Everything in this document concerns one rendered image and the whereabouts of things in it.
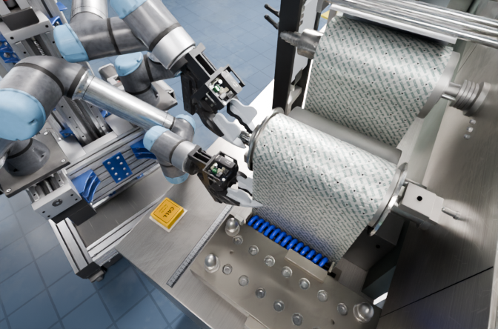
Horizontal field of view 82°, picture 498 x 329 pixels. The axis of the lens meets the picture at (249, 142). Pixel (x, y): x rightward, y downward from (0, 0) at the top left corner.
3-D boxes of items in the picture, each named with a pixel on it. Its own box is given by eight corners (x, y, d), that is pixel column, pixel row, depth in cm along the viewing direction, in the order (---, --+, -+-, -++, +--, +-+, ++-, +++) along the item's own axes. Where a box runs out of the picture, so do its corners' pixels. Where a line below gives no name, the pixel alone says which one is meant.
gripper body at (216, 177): (221, 183, 64) (180, 159, 68) (224, 201, 71) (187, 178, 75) (240, 160, 68) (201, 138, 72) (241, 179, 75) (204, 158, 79)
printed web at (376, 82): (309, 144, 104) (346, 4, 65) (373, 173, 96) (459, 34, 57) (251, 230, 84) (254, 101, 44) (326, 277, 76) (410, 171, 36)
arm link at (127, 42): (116, 25, 65) (104, 8, 55) (166, 17, 68) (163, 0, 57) (126, 60, 67) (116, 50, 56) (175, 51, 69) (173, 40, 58)
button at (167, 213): (167, 200, 90) (166, 196, 88) (184, 211, 88) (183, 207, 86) (152, 217, 87) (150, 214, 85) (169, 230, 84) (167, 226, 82)
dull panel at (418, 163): (474, -16, 192) (498, -58, 173) (480, -15, 191) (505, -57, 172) (360, 291, 74) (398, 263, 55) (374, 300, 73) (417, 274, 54)
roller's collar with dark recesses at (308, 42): (306, 47, 73) (310, 23, 68) (328, 54, 71) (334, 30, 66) (295, 59, 70) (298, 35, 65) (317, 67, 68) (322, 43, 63)
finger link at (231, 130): (248, 151, 54) (221, 110, 53) (233, 156, 59) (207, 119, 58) (259, 142, 56) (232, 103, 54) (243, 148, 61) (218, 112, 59)
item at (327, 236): (253, 210, 75) (253, 171, 61) (337, 261, 67) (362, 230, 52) (251, 212, 75) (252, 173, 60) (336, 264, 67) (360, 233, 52)
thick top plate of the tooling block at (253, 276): (230, 222, 78) (230, 213, 74) (375, 316, 64) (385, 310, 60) (193, 275, 70) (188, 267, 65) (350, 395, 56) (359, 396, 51)
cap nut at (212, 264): (210, 253, 67) (208, 246, 64) (223, 261, 66) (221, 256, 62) (200, 267, 65) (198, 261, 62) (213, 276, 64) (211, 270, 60)
